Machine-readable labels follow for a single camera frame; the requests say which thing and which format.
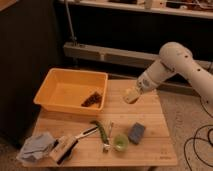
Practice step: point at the red yellow apple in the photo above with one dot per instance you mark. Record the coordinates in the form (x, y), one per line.
(133, 100)

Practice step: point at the long white shelf beam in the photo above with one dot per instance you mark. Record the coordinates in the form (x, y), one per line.
(121, 63)

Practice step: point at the metal pole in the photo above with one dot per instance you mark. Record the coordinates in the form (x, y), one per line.
(70, 22)

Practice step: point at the wooden table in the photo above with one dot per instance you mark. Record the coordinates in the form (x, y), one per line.
(155, 149)

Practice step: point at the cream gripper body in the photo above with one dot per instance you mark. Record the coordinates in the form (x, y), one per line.
(130, 93)

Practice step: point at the dark brown object in bin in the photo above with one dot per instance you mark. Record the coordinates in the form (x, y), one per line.
(92, 99)

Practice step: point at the upper shelf with clutter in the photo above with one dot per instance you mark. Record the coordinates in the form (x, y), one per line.
(151, 6)

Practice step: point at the blue grey cloth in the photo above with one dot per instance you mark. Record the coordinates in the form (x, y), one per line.
(36, 147)

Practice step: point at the yellow plastic bin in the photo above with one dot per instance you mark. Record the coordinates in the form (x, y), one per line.
(64, 90)

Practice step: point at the green cup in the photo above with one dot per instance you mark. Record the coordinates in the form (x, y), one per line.
(121, 142)

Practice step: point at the white handled knife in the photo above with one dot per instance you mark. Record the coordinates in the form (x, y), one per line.
(87, 132)

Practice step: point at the green cucumber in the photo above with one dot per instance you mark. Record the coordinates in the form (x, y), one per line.
(101, 130)

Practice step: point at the blue sponge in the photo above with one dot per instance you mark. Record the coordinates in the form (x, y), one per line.
(136, 133)

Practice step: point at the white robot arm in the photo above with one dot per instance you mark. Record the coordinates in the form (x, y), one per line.
(173, 59)

